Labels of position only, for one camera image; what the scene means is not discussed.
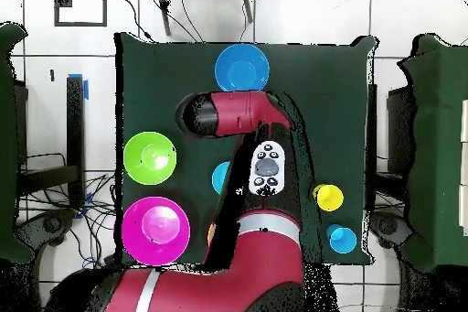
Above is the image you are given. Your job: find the white boxes stack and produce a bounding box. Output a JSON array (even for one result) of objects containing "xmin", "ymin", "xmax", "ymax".
[{"xmin": 458, "ymin": 98, "xmax": 468, "ymax": 237}]

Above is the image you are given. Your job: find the small cyan plastic bowl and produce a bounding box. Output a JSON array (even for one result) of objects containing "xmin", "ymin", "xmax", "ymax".
[{"xmin": 211, "ymin": 160, "xmax": 231, "ymax": 196}]

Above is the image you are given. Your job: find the blue tape strip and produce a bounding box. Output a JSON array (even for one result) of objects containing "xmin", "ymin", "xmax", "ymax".
[{"xmin": 67, "ymin": 72, "xmax": 90, "ymax": 101}]

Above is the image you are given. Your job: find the black metal table frame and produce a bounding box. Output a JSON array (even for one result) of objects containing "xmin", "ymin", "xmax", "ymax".
[
  {"xmin": 366, "ymin": 82, "xmax": 416, "ymax": 214},
  {"xmin": 16, "ymin": 75, "xmax": 87, "ymax": 210}
]

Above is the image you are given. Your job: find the green cloth covered side table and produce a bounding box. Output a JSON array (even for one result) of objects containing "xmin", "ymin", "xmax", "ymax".
[
  {"xmin": 0, "ymin": 21, "xmax": 36, "ymax": 264},
  {"xmin": 398, "ymin": 33, "xmax": 468, "ymax": 273}
]

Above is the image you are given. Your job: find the lime green plastic bowl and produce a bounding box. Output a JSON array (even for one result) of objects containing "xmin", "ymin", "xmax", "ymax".
[{"xmin": 122, "ymin": 131, "xmax": 178, "ymax": 186}]

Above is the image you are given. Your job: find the dark green tablecloth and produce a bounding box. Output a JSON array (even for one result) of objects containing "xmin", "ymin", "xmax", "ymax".
[{"xmin": 113, "ymin": 31, "xmax": 379, "ymax": 267}]

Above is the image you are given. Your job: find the tangle of floor cables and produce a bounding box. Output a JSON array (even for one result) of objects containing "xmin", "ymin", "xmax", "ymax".
[{"xmin": 17, "ymin": 152, "xmax": 122, "ymax": 271}]

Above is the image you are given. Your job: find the black cable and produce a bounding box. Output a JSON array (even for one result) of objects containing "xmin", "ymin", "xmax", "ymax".
[{"xmin": 117, "ymin": 0, "xmax": 155, "ymax": 43}]

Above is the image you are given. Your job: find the light blue plastic cup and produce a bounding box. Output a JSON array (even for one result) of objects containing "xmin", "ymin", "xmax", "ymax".
[{"xmin": 325, "ymin": 223, "xmax": 358, "ymax": 255}]

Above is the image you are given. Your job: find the magenta pink plastic bowl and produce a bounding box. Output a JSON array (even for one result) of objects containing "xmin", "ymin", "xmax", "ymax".
[{"xmin": 121, "ymin": 195, "xmax": 192, "ymax": 267}]

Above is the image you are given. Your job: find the large blue plastic bowl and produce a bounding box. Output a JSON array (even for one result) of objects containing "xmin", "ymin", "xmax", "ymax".
[{"xmin": 214, "ymin": 43, "xmax": 271, "ymax": 92}]

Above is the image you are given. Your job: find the gray pedestal foot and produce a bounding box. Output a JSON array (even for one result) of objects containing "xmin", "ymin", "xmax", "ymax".
[
  {"xmin": 16, "ymin": 208, "xmax": 77, "ymax": 251},
  {"xmin": 368, "ymin": 210, "xmax": 416, "ymax": 251}
]

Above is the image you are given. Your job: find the yellow plastic cup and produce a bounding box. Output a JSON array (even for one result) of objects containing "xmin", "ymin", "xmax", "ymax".
[{"xmin": 313, "ymin": 183, "xmax": 345, "ymax": 213}]

